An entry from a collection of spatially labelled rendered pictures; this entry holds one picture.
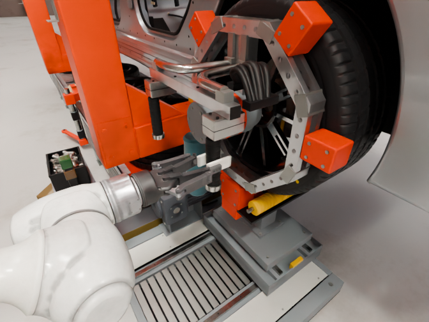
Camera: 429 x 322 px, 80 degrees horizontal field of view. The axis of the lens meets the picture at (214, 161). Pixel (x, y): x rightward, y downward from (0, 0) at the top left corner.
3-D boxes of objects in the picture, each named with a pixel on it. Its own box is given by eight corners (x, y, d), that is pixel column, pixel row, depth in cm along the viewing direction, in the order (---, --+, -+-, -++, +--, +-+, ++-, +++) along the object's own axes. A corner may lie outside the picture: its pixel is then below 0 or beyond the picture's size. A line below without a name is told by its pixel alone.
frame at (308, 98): (299, 213, 83) (346, 25, 53) (285, 222, 80) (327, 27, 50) (206, 145, 120) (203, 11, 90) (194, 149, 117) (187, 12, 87)
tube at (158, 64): (235, 71, 77) (237, 32, 72) (179, 82, 68) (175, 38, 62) (203, 61, 89) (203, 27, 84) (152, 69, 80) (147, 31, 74)
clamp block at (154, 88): (177, 93, 84) (175, 76, 81) (151, 98, 80) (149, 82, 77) (170, 89, 88) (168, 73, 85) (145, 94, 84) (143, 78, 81)
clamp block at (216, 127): (244, 131, 61) (246, 110, 58) (214, 142, 57) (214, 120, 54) (232, 124, 65) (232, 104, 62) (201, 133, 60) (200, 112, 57)
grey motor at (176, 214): (232, 215, 151) (234, 166, 131) (167, 250, 130) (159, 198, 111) (214, 198, 163) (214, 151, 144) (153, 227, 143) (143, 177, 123)
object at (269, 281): (318, 256, 127) (323, 243, 122) (267, 298, 110) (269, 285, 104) (251, 200, 161) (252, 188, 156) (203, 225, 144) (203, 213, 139)
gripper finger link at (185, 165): (161, 187, 58) (158, 184, 59) (198, 167, 65) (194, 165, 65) (159, 173, 56) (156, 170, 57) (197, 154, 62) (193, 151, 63)
